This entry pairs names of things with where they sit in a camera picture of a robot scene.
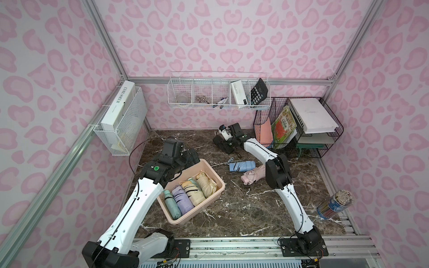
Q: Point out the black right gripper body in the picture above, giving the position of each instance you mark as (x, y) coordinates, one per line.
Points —
(223, 142)

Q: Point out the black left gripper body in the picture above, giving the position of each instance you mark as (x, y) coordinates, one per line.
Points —
(190, 158)

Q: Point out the pink plastic storage box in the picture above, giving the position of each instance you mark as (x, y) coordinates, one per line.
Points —
(195, 194)

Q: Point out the light blue umbrella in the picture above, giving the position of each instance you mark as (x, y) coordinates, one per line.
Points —
(242, 166)

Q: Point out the pink umbrella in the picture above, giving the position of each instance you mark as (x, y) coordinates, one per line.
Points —
(252, 176)

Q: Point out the lavender purple umbrella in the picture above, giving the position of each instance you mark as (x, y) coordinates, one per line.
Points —
(182, 200)

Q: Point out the tan khaki umbrella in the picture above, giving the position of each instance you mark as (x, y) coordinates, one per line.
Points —
(207, 185)

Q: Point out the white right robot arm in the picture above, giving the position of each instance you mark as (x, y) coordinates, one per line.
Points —
(277, 174)

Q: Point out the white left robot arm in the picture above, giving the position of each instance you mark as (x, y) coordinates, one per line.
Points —
(130, 214)

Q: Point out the small white box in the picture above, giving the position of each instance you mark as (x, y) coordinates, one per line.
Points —
(238, 93)

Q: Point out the white long box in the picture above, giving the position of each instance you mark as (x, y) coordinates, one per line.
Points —
(119, 106)

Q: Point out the pink folder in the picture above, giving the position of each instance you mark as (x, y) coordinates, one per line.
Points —
(265, 134)

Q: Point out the green red book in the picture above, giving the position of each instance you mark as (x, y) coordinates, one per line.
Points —
(284, 128)

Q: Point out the black calculator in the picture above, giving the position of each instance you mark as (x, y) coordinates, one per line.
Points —
(258, 93)

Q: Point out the white mesh side basket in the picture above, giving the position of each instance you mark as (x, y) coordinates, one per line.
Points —
(121, 140)

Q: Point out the white paper stack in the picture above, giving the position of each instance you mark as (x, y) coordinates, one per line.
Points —
(313, 116)

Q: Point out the colored pencil cup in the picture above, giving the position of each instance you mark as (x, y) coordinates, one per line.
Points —
(335, 204)

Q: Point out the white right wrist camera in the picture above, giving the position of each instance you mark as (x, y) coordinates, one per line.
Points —
(225, 133)

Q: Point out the white wire wall basket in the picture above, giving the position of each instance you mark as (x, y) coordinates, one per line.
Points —
(212, 89)

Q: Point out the black wire desk organizer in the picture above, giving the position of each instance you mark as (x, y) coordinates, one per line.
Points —
(309, 145)

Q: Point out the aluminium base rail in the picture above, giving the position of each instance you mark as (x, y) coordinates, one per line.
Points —
(226, 249)

